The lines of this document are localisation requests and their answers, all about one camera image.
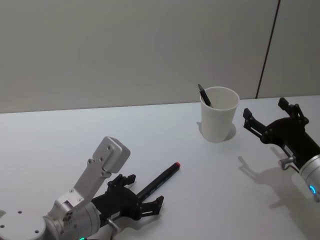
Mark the white paper cup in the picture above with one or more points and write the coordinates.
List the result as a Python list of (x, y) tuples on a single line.
[(218, 117)]

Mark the black pen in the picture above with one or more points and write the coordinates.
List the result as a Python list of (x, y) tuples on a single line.
[(205, 96)]

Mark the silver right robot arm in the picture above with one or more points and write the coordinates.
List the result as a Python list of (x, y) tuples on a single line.
[(311, 175)]

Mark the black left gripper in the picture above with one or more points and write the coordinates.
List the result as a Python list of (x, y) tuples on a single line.
[(120, 202)]

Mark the black marker with red end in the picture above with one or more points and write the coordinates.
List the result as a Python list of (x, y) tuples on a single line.
[(160, 180)]

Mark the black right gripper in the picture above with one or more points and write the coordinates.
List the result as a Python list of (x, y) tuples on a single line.
[(290, 135)]

